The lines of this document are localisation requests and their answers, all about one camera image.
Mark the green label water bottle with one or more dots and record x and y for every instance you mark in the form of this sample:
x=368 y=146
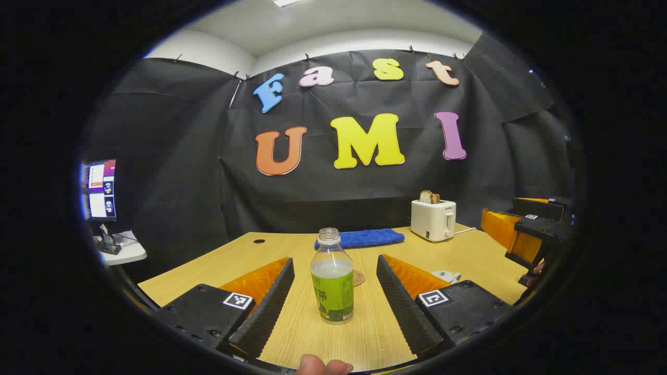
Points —
x=332 y=291

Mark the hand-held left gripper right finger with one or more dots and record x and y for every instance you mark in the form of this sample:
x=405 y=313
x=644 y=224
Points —
x=406 y=312

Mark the computer monitor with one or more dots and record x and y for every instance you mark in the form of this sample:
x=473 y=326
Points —
x=101 y=190

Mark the white floral teacup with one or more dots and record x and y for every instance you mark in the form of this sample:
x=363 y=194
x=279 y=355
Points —
x=454 y=277

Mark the white side table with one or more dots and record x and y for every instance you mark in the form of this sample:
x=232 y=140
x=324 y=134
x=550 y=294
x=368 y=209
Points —
x=127 y=252

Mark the round cork coaster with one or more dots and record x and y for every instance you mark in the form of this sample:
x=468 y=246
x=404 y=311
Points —
x=359 y=278

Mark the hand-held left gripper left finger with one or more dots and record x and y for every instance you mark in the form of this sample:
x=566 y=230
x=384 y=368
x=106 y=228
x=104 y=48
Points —
x=266 y=312

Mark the blue towel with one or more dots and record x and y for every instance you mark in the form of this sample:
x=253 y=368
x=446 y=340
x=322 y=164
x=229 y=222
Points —
x=365 y=238

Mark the white toaster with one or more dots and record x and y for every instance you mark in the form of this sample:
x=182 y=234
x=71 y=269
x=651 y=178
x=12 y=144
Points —
x=431 y=220

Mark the white teacup lid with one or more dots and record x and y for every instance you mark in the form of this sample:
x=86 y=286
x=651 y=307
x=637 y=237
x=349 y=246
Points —
x=443 y=273

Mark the black backdrop cloth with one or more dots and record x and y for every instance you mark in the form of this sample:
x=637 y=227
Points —
x=172 y=156

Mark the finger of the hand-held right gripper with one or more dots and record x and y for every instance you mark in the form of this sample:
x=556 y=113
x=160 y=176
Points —
x=500 y=226
x=542 y=207

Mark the small black keyboard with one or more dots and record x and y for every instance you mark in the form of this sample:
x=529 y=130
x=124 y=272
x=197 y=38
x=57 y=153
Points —
x=108 y=248

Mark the bread slice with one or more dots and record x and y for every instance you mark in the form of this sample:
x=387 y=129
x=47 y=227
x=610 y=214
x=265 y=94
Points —
x=429 y=197

